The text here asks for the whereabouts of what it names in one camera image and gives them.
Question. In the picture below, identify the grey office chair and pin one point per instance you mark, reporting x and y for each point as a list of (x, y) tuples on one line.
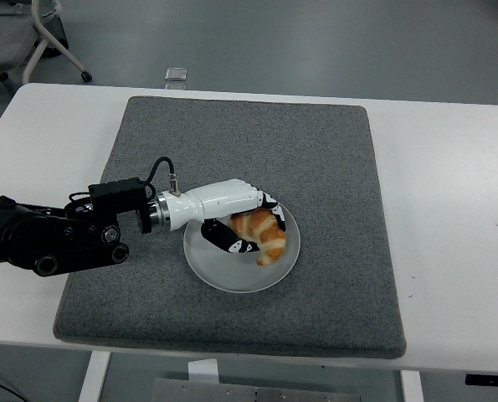
[(1, 42)]

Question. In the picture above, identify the grey metal plate with screws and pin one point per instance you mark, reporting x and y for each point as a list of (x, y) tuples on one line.
[(240, 393)]

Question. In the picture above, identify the metal floor socket box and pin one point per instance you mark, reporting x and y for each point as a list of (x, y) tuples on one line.
[(176, 73), (176, 86)]

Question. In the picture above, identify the golden croissant bread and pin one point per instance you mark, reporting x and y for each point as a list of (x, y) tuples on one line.
[(267, 234)]

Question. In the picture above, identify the pale grey round plate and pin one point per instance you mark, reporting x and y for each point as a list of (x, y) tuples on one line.
[(232, 272)]

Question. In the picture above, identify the white table leg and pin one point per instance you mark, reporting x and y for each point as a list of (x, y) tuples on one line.
[(93, 377), (412, 387)]

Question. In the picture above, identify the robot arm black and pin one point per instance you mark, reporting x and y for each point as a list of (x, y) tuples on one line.
[(64, 234)]

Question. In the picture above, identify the grey felt mat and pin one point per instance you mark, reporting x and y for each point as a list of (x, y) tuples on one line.
[(248, 134)]

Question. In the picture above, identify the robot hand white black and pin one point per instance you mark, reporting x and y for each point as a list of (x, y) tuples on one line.
[(206, 203)]

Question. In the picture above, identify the black table control panel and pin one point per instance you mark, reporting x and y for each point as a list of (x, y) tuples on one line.
[(489, 379)]

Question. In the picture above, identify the white bracket under table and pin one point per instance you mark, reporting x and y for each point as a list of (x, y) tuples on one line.
[(203, 370)]

